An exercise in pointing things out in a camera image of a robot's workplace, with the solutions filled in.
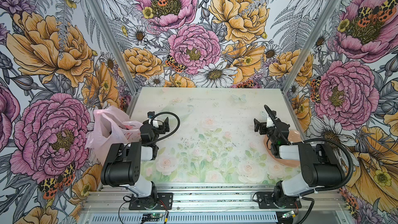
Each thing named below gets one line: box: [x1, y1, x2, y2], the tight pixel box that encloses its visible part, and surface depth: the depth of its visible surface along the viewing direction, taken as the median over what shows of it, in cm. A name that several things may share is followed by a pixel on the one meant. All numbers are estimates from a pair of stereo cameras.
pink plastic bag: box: [85, 105, 144, 166], surface depth 69 cm
